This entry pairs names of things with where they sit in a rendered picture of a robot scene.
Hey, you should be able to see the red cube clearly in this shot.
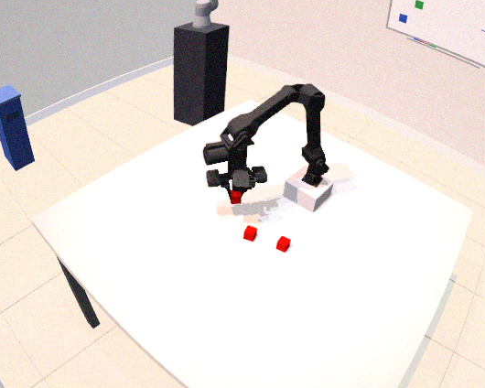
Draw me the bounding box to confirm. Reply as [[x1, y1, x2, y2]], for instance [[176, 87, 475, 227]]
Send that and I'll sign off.
[[230, 190, 242, 204], [275, 236, 291, 253], [243, 226, 257, 242]]

